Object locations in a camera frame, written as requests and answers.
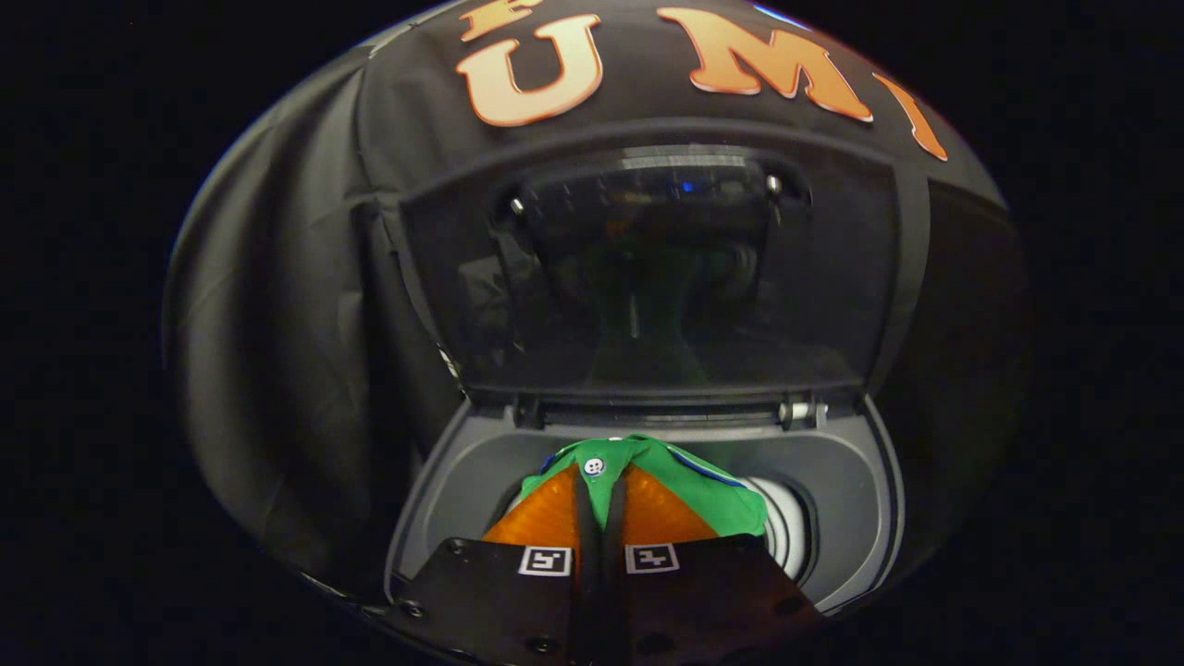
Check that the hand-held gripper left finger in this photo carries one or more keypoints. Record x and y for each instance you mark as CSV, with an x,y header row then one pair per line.
x,y
583,527

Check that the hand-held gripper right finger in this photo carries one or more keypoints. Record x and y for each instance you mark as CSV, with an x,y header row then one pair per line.
x,y
618,532

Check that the green polo shirt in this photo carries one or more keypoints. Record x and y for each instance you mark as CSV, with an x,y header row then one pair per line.
x,y
684,486

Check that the dark glass washing machine lid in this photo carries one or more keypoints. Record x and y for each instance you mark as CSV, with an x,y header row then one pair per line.
x,y
832,277

